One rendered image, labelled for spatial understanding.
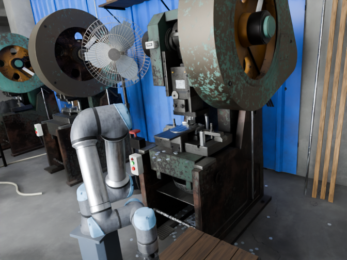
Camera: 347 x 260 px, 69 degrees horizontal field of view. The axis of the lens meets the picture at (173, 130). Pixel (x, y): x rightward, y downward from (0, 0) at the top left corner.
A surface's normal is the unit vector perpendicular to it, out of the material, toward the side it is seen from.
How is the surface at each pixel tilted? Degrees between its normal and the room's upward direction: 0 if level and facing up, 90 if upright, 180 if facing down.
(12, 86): 90
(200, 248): 0
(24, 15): 90
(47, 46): 90
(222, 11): 90
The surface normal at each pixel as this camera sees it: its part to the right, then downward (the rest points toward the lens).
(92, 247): -0.39, 0.29
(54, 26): 0.72, 0.13
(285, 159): -0.66, 0.27
